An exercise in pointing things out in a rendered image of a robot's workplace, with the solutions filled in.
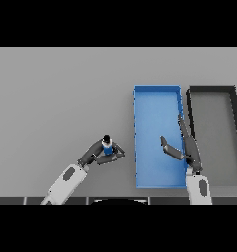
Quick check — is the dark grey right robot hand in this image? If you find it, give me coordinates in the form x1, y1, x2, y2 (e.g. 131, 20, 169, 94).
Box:
159, 113, 204, 175

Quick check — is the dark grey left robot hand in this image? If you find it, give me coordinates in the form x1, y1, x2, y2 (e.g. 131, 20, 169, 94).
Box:
77, 138, 126, 169

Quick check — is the dark grey bin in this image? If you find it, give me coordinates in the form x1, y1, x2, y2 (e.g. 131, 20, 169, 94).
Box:
186, 85, 237, 187

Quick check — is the blue bin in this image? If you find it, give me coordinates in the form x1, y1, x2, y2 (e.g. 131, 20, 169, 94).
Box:
133, 84, 189, 190

